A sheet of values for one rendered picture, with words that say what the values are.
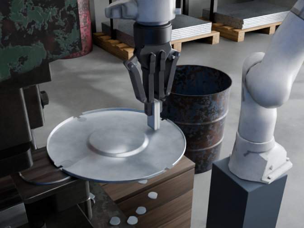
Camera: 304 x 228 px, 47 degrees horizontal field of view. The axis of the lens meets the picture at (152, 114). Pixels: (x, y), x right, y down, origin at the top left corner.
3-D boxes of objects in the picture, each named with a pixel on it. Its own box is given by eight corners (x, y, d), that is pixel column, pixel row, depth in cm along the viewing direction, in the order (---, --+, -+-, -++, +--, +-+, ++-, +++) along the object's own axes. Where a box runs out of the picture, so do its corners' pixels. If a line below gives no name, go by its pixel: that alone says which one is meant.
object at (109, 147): (212, 143, 75) (213, 140, 74) (107, 207, 56) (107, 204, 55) (123, 100, 92) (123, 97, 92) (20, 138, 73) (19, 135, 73)
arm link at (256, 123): (263, 114, 124) (275, 47, 112) (276, 143, 108) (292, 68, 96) (232, 113, 125) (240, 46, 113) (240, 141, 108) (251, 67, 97)
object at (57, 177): (116, 168, 87) (113, 121, 80) (147, 201, 77) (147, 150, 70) (14, 209, 74) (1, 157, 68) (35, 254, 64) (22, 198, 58)
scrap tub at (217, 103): (191, 128, 230) (195, 59, 207) (238, 159, 200) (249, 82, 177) (137, 149, 210) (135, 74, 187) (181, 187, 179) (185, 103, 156)
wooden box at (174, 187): (143, 181, 182) (142, 124, 166) (191, 226, 155) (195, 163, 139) (72, 213, 162) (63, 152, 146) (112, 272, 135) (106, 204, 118)
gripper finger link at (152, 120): (157, 102, 74) (154, 102, 74) (157, 130, 78) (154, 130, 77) (149, 97, 76) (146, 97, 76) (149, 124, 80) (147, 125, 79)
